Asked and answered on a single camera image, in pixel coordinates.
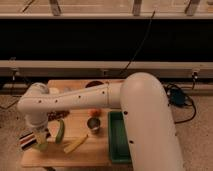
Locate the white lidded jar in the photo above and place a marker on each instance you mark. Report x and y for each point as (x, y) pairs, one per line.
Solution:
(54, 90)

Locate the bunch of red grapes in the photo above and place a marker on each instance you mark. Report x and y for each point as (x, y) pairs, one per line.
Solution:
(57, 115)

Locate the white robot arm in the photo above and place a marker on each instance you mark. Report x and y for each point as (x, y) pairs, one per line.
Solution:
(149, 124)

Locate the dark brown bowl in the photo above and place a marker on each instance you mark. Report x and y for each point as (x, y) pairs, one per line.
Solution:
(93, 83)

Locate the yellow banana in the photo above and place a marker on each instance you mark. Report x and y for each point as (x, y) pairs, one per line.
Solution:
(75, 144)

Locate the green plastic tray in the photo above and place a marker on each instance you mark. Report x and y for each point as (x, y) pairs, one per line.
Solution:
(117, 140)

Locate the orange peach fruit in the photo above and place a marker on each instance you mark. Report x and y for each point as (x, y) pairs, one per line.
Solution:
(94, 112)

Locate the blue power box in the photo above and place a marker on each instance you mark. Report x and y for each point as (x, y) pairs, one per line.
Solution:
(177, 98)

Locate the green cucumber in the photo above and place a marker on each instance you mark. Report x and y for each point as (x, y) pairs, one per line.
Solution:
(60, 133)

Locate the light green plastic cup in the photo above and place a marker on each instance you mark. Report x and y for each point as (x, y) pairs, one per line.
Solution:
(41, 147)

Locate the small metal cup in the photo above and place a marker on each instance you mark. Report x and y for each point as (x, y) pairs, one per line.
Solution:
(94, 125)

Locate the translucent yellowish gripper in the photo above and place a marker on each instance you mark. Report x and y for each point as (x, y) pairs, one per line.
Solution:
(41, 137)

